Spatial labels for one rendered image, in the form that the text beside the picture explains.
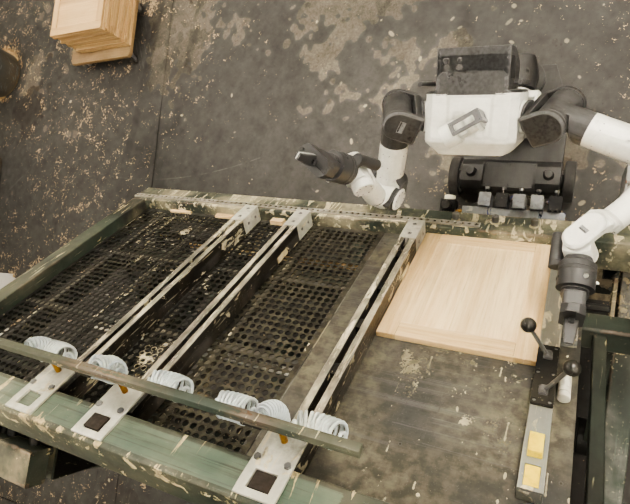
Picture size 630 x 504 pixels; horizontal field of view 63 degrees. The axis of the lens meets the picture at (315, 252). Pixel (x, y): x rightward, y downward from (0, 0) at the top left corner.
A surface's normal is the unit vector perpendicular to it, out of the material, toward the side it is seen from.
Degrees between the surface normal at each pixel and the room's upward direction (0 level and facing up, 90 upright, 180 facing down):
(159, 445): 51
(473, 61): 23
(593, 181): 0
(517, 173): 0
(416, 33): 0
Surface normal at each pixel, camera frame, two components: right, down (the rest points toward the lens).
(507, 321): -0.15, -0.83
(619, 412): -0.42, -0.11
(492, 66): -0.44, 0.28
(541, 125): -0.64, 0.62
